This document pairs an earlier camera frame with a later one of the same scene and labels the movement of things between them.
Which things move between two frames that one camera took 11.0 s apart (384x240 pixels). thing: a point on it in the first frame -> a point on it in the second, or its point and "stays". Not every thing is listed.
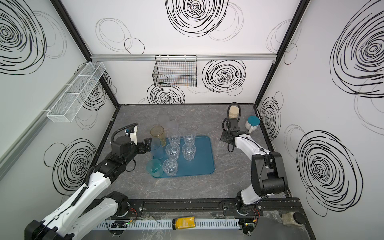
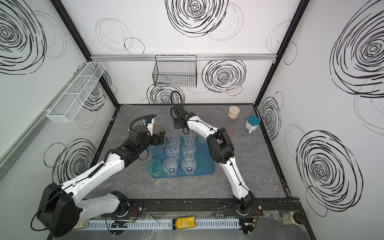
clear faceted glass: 174,136 stays
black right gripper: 228,135 -> 179,123
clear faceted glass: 172,150 stays
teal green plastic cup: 154,167 stays
